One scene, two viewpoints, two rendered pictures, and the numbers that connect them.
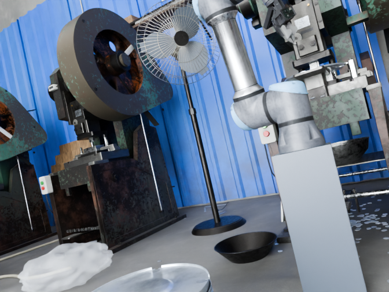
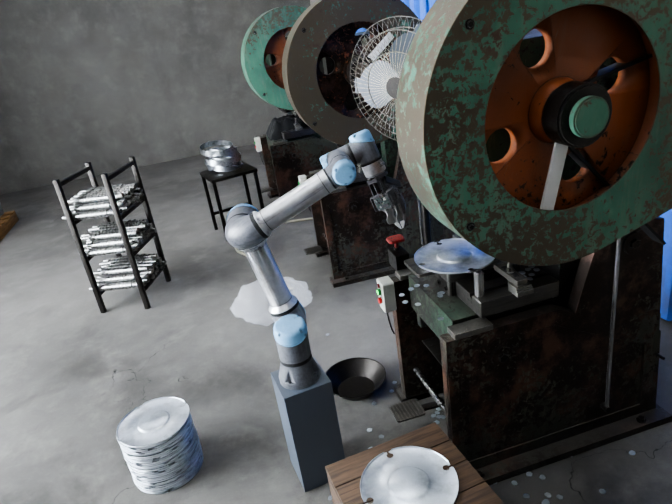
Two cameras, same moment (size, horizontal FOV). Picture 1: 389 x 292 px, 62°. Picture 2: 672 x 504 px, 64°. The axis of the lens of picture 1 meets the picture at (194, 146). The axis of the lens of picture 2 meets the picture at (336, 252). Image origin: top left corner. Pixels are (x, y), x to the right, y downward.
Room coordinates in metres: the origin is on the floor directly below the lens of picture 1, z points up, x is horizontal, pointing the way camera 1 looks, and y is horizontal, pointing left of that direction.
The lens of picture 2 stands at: (0.15, -1.72, 1.65)
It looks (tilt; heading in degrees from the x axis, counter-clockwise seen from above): 24 degrees down; 49
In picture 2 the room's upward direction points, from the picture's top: 9 degrees counter-clockwise
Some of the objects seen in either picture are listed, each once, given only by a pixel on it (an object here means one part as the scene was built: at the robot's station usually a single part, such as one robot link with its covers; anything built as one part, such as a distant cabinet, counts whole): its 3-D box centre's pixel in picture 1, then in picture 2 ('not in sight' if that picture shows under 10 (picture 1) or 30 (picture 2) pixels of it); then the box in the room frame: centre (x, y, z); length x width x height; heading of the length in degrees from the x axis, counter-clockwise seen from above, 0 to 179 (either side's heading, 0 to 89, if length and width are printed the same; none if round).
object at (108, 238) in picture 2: not in sight; (116, 235); (1.38, 1.89, 0.47); 0.46 x 0.43 x 0.95; 131
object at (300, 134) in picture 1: (298, 134); (297, 365); (1.09, -0.35, 0.50); 0.15 x 0.15 x 0.10
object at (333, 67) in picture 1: (313, 73); (454, 255); (1.63, -0.67, 0.78); 0.29 x 0.29 x 0.01
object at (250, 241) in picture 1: (246, 248); (355, 382); (1.54, -0.13, 0.04); 0.30 x 0.30 x 0.07
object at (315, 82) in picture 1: (315, 86); (443, 274); (1.59, -0.65, 0.72); 0.25 x 0.14 x 0.14; 151
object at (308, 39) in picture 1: (304, 29); not in sight; (1.71, -0.71, 1.04); 0.17 x 0.15 x 0.30; 151
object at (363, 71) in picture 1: (352, 71); (511, 271); (1.66, -0.88, 0.76); 0.17 x 0.06 x 0.10; 61
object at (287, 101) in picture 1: (288, 101); (291, 337); (1.09, -0.34, 0.62); 0.13 x 0.12 x 0.14; 52
